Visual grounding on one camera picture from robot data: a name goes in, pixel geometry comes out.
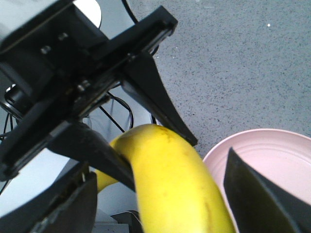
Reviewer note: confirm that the pink plate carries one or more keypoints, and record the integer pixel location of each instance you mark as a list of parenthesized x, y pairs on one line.
[(281, 156)]

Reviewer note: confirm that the yellow banana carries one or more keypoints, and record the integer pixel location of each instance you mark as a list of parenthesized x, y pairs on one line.
[(175, 191)]

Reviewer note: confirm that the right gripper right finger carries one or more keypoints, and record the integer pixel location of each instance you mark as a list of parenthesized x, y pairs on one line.
[(260, 206)]

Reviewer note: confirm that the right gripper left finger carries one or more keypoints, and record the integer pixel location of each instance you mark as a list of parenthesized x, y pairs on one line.
[(67, 206)]

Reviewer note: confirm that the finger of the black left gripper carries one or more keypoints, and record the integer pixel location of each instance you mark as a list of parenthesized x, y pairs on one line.
[(79, 142), (143, 83)]

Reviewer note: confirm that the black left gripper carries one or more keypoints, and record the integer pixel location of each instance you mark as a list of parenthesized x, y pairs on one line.
[(61, 66)]

